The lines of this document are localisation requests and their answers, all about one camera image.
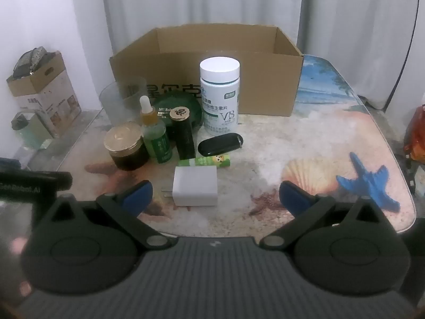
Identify black chair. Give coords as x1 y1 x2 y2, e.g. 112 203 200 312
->
407 159 425 196

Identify white curtain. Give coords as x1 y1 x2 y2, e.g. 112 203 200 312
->
70 0 425 110

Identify round green compact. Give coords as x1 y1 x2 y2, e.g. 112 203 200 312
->
154 91 204 137

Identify black cylinder gold cap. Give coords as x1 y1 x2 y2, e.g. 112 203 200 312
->
169 106 196 160

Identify white charger plug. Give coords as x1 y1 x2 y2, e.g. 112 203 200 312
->
161 166 219 207

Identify brown jar gold lid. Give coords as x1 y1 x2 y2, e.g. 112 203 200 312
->
104 123 151 171

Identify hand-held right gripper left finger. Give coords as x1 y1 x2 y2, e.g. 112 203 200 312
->
50 180 168 248

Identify white pill bottle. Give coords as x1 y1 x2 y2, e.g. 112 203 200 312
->
199 57 241 137

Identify brown cardboard box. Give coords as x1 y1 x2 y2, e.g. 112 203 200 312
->
109 23 304 117

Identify small printed carton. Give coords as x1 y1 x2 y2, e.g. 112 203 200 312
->
7 51 82 138

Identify black cable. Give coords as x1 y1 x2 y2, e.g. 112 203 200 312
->
383 0 425 114

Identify green lip balm tube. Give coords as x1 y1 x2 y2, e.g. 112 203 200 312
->
178 154 232 170

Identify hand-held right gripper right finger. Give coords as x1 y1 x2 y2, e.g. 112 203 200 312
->
261 181 379 248

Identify black key fob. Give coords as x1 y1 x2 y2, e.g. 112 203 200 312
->
197 133 245 157

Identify clear bottle with black cap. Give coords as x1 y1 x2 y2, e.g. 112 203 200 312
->
11 111 54 150

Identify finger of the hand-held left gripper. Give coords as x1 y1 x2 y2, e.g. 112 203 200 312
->
0 171 74 192

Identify orange bag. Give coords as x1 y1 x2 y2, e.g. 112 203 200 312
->
403 104 425 163

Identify green dropper bottle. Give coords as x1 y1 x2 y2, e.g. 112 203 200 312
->
139 96 172 164

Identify grey bundle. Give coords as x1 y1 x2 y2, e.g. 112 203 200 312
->
12 46 60 77

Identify clear plastic cup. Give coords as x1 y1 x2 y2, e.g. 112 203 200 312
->
99 76 148 130

